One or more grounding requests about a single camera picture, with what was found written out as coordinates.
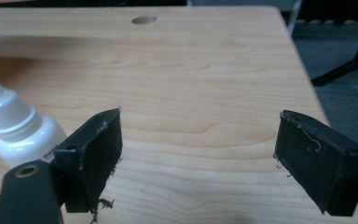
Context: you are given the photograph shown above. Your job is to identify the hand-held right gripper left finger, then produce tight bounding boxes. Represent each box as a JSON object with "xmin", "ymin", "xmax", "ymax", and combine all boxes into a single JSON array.
[{"xmin": 51, "ymin": 107, "xmax": 124, "ymax": 215}]

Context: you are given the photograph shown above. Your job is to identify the black stand leg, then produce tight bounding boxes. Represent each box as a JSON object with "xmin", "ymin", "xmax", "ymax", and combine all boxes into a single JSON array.
[{"xmin": 310, "ymin": 18, "xmax": 358, "ymax": 100}]

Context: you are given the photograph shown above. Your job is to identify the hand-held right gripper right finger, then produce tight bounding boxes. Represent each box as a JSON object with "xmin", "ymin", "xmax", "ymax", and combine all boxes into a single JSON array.
[{"xmin": 273, "ymin": 109, "xmax": 358, "ymax": 217}]

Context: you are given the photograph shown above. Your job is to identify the white plastic bottle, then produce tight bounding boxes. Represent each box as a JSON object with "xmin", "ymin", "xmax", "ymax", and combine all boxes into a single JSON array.
[{"xmin": 0, "ymin": 76, "xmax": 68, "ymax": 169}]

